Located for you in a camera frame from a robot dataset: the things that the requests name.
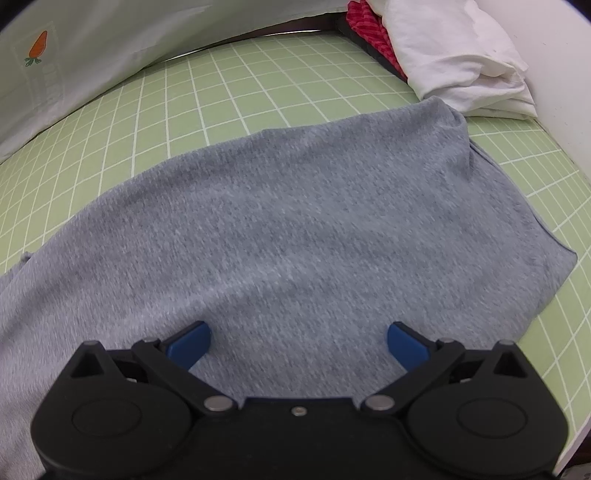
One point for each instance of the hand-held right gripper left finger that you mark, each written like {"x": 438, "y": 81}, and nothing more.
{"x": 189, "y": 344}

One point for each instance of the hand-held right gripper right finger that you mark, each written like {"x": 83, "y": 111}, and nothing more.
{"x": 408, "y": 345}

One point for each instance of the grey printed sheet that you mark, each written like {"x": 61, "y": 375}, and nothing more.
{"x": 115, "y": 46}

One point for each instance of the white garment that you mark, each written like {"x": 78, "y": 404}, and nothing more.
{"x": 448, "y": 50}

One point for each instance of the green grid mat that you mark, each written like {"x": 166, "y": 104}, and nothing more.
{"x": 277, "y": 83}

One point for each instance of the red striped garment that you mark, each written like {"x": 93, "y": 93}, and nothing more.
{"x": 369, "y": 23}

